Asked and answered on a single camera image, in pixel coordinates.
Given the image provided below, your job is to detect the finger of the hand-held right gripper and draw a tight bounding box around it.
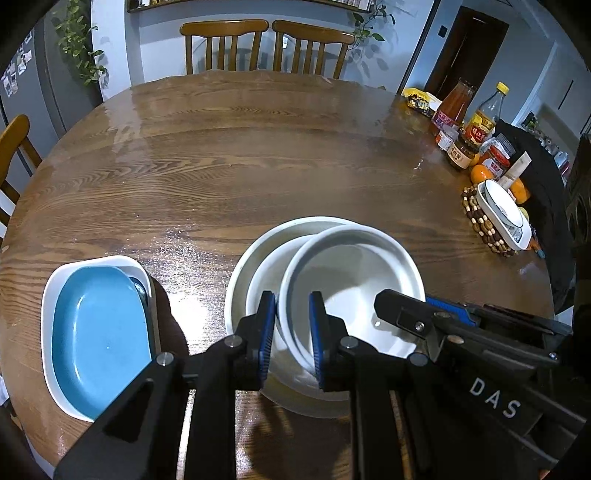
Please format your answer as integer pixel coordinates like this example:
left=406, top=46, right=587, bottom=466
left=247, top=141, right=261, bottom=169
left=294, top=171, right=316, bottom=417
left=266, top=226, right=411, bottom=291
left=374, top=289, right=477, bottom=343

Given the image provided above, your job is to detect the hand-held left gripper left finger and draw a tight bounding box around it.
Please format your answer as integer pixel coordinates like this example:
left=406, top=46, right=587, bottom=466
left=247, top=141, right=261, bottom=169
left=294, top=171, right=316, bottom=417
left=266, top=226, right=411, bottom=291
left=53, top=290, right=278, bottom=480

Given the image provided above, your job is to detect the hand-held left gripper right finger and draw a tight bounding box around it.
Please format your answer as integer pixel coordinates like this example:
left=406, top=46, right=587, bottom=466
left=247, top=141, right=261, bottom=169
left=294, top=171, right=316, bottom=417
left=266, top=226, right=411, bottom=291
left=308, top=290, right=522, bottom=480

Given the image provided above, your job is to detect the large white bowl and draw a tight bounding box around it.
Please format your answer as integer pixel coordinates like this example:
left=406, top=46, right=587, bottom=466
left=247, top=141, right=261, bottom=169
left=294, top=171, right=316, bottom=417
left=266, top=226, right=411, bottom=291
left=224, top=215, right=371, bottom=419

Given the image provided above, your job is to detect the small straight-sided white bowl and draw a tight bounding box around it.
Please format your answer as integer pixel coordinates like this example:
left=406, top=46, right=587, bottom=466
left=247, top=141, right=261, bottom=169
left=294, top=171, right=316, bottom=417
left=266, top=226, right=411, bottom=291
left=278, top=224, right=427, bottom=377

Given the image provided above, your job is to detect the shallow white bowl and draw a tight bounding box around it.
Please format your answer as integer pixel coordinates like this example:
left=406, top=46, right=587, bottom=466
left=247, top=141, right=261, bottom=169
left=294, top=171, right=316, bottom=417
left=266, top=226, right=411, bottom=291
left=246, top=234, right=324, bottom=385

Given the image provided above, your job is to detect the blue square plate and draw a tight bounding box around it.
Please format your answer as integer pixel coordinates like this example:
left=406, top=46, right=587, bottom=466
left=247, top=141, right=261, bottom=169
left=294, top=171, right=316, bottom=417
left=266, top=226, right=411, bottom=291
left=51, top=266, right=156, bottom=421

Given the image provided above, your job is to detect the white blue-patterned rectangular plate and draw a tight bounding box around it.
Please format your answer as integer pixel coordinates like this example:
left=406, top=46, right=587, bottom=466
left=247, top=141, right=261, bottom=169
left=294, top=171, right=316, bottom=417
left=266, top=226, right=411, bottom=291
left=41, top=255, right=161, bottom=424

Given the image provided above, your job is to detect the wooden beaded trivet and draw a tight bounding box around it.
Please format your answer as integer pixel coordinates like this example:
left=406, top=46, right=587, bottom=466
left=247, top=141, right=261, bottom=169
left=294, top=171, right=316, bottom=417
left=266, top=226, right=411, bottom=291
left=461, top=183, right=519, bottom=258

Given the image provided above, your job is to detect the white oval dish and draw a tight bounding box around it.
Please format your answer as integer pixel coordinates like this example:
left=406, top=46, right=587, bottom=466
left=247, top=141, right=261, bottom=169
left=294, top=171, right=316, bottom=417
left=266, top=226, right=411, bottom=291
left=475, top=179, right=533, bottom=251

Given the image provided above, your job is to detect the brown sauce jar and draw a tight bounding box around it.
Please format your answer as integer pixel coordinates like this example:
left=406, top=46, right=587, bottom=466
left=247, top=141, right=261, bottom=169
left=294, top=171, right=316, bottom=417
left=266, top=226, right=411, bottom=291
left=445, top=136, right=481, bottom=170

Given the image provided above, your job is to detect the dark cloth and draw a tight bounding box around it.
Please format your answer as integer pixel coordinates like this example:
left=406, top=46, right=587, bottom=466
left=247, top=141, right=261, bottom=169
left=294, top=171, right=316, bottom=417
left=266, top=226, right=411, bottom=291
left=495, top=119, right=591, bottom=319

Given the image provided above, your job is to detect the red chili jar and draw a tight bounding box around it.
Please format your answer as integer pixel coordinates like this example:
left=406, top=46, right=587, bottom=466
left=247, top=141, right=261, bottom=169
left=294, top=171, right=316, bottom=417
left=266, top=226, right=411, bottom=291
left=482, top=143, right=512, bottom=181

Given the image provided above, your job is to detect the small white-label jar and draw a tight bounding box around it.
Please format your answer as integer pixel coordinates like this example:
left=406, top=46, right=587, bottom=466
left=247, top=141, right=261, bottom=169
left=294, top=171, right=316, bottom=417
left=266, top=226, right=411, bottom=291
left=436, top=128, right=461, bottom=153

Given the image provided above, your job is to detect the red sauce bottle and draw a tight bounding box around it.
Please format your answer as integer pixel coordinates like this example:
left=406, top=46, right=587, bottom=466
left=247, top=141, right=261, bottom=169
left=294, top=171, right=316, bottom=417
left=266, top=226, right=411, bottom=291
left=431, top=78, right=476, bottom=137

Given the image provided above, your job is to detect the yellow-capped oil bottle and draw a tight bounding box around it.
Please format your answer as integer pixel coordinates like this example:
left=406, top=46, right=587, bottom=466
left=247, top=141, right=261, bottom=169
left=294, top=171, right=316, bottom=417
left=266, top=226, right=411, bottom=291
left=464, top=82, right=509, bottom=145

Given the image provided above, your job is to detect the yellow snack packet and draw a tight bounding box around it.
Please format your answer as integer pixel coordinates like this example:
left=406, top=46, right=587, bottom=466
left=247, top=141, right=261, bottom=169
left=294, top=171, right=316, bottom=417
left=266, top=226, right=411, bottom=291
left=401, top=87, right=443, bottom=114

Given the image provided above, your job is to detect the dark wooden door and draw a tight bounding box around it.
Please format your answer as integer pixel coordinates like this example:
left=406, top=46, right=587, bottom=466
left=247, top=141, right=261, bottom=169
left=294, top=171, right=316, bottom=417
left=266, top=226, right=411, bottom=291
left=423, top=6, right=509, bottom=100

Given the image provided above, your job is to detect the hanging green vine plant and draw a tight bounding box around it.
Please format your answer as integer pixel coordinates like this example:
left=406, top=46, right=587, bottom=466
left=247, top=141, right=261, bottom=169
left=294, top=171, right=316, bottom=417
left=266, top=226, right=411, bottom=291
left=348, top=0, right=396, bottom=66
left=52, top=0, right=110, bottom=89

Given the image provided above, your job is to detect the wooden chair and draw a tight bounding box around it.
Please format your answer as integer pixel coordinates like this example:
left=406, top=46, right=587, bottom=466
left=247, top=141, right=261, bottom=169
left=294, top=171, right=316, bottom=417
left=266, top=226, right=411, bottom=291
left=180, top=19, right=270, bottom=76
left=272, top=19, right=356, bottom=80
left=0, top=114, right=43, bottom=228

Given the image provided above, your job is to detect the grey refrigerator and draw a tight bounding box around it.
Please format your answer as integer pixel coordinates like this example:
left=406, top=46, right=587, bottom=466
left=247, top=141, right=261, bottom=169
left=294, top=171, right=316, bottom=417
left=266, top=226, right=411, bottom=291
left=0, top=17, right=101, bottom=154

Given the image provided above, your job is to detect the cluster of fridge photos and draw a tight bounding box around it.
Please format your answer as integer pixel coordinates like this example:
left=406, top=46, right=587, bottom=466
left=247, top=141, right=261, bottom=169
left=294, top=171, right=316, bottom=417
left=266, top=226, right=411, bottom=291
left=2, top=31, right=36, bottom=99

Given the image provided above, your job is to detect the wooden wall shelf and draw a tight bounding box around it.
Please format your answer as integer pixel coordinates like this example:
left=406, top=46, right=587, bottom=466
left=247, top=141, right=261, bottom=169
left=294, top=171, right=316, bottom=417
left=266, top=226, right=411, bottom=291
left=126, top=0, right=376, bottom=14

